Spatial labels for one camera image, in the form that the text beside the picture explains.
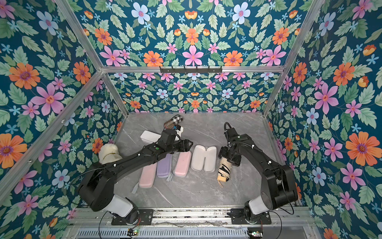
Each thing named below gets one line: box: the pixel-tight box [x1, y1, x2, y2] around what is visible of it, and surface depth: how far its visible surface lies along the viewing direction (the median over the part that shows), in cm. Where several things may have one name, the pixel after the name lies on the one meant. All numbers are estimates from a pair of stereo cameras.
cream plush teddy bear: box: [98, 143, 123, 165], surface depth 90 cm
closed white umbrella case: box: [140, 129, 162, 144], surface depth 103 cm
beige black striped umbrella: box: [216, 156, 232, 188], surface depth 87 cm
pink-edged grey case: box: [173, 151, 192, 178], surface depth 91 cm
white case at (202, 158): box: [191, 144, 217, 173], surface depth 97 cm
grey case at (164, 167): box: [156, 153, 172, 178], surface depth 88 cm
